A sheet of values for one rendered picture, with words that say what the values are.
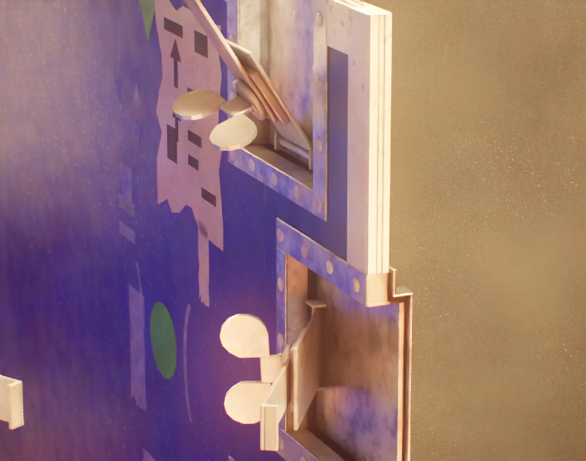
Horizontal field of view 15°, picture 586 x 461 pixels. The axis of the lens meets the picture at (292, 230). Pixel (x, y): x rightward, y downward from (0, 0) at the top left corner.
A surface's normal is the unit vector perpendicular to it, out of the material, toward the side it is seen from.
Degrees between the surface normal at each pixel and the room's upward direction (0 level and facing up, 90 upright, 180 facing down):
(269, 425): 90
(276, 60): 90
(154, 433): 90
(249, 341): 102
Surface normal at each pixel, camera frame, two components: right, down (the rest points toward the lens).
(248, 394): -0.02, 0.47
